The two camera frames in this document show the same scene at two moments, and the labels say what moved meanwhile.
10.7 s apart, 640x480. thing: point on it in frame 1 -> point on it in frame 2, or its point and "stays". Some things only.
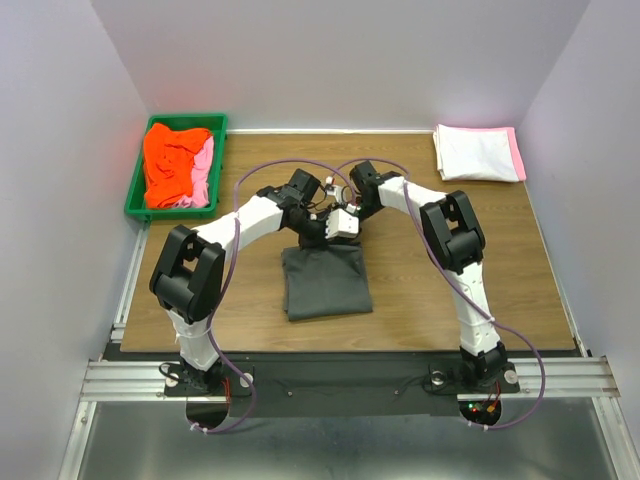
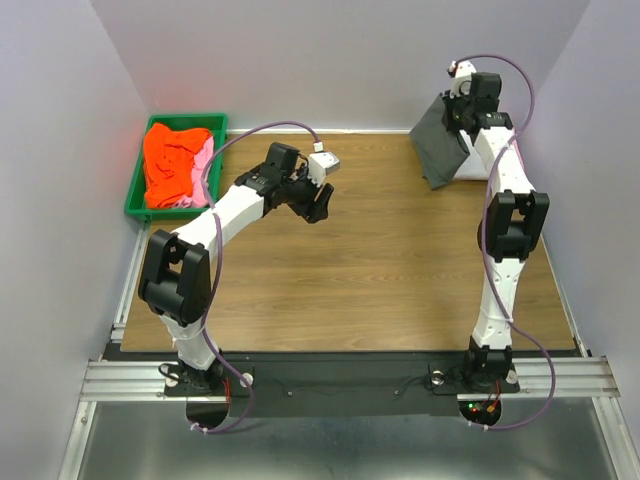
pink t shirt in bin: [201, 168] stays
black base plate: [341, 385] stays
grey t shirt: [331, 281] -> [440, 149]
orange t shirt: [167, 163] stays
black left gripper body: [311, 232] -> [299, 192]
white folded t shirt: [474, 155] stays
